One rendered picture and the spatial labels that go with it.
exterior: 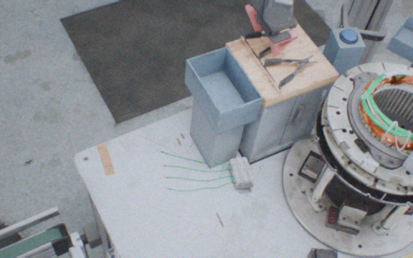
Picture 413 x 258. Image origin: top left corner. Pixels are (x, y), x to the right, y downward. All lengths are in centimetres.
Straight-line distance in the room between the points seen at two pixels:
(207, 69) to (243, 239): 42
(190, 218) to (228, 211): 10
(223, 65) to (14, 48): 165
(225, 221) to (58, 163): 116
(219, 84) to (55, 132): 127
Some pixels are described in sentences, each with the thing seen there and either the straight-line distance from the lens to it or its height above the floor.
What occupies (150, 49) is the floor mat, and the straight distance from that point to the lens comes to 265.
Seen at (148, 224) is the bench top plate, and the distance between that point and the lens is 127.
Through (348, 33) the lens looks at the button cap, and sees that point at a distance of 137.
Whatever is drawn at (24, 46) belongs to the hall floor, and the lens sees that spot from 274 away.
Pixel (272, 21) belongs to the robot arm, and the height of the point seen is 124.
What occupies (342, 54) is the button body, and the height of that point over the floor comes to 101.
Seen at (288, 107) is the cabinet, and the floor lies 99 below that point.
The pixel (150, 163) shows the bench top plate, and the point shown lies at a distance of 135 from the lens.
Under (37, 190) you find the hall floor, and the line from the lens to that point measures 225.
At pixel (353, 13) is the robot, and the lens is 155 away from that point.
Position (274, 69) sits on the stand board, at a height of 106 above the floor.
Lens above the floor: 194
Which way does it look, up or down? 55 degrees down
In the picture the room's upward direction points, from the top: 9 degrees clockwise
